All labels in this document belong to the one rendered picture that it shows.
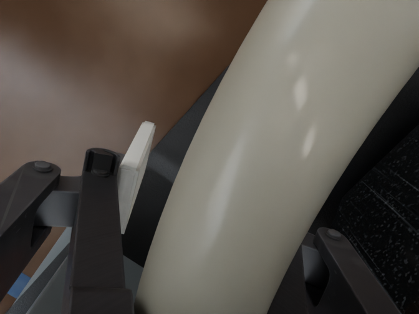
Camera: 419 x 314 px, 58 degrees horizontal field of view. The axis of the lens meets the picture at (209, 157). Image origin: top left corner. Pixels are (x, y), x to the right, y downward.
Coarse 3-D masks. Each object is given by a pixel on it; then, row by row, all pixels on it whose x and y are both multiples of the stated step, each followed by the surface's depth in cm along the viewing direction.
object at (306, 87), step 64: (320, 0) 6; (384, 0) 6; (256, 64) 6; (320, 64) 6; (384, 64) 6; (256, 128) 6; (320, 128) 6; (192, 192) 7; (256, 192) 6; (320, 192) 7; (192, 256) 7; (256, 256) 7
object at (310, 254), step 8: (304, 240) 14; (312, 240) 14; (304, 248) 14; (312, 248) 14; (304, 256) 14; (312, 256) 14; (320, 256) 14; (304, 264) 14; (312, 264) 14; (320, 264) 14; (304, 272) 14; (312, 272) 14; (320, 272) 14; (328, 272) 14; (312, 280) 14; (320, 280) 14; (328, 280) 14
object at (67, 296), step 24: (96, 168) 14; (96, 192) 12; (96, 216) 11; (72, 240) 11; (96, 240) 10; (120, 240) 10; (72, 264) 9; (96, 264) 9; (120, 264) 9; (72, 288) 7; (96, 288) 8; (120, 288) 8; (72, 312) 7; (96, 312) 7; (120, 312) 7
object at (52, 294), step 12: (60, 240) 113; (48, 264) 116; (132, 264) 113; (36, 276) 117; (60, 276) 91; (132, 276) 109; (24, 288) 118; (48, 288) 86; (60, 288) 88; (132, 288) 104; (36, 300) 82; (48, 300) 83; (60, 300) 85; (36, 312) 79; (48, 312) 81; (60, 312) 83
